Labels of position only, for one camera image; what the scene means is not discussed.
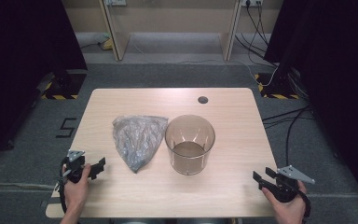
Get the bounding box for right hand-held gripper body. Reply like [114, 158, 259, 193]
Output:
[272, 165, 316, 204]

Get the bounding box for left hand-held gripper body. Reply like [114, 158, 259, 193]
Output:
[62, 149, 91, 184]

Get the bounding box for grey plastic garbage bag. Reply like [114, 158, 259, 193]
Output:
[112, 115, 170, 175]

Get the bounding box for transparent brown round bin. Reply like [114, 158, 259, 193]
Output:
[164, 114, 216, 176]

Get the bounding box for person's right hand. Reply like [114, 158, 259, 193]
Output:
[261, 180, 309, 224]

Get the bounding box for person's left hand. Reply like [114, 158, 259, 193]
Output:
[62, 163, 92, 213]

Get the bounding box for grey tape strip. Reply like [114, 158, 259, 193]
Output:
[40, 195, 62, 209]

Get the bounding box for black stand base striped tape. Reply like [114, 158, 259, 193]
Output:
[39, 69, 88, 101]
[254, 71, 303, 101]

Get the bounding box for small yellow object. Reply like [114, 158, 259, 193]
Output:
[100, 36, 115, 51]

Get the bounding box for black curtain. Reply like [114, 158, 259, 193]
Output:
[262, 0, 358, 216]
[0, 0, 89, 167]

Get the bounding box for right hand-held gripper black cable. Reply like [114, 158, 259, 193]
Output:
[296, 189, 312, 224]

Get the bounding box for hand-held gripper black cable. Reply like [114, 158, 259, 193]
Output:
[56, 156, 72, 216]
[296, 189, 312, 224]

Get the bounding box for left hand-held gripper black cable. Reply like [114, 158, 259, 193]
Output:
[56, 156, 72, 216]

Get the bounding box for black floor cables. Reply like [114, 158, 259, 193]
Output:
[261, 105, 312, 167]

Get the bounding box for thin white floor cable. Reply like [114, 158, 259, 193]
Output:
[167, 58, 282, 89]

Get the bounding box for light wooden desk frame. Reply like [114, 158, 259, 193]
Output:
[98, 0, 244, 63]

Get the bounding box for bundle of black wall cables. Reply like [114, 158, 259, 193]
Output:
[234, 0, 282, 68]

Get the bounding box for white wall power strip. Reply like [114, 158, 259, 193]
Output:
[103, 0, 128, 7]

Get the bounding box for white wall socket with plugs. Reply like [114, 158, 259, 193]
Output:
[241, 0, 264, 8]

